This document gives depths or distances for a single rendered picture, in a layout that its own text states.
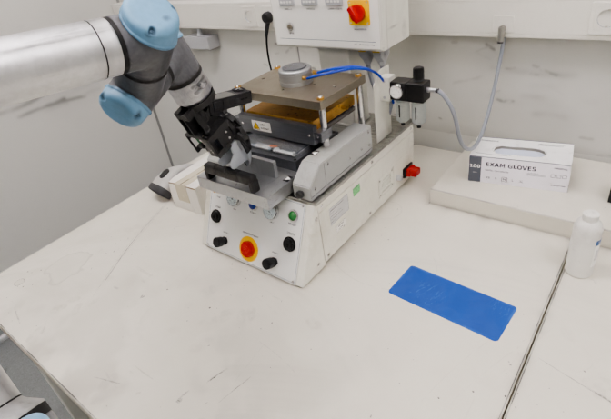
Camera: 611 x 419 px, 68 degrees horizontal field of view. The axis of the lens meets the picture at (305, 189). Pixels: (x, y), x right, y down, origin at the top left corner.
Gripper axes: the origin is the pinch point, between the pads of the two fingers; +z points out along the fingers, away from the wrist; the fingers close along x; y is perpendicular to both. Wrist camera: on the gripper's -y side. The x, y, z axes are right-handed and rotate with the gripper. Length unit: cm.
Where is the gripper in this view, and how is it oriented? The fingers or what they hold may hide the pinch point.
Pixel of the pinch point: (246, 158)
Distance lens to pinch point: 101.5
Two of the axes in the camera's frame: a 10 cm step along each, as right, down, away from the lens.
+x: 7.8, 2.3, -5.8
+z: 3.4, 6.3, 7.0
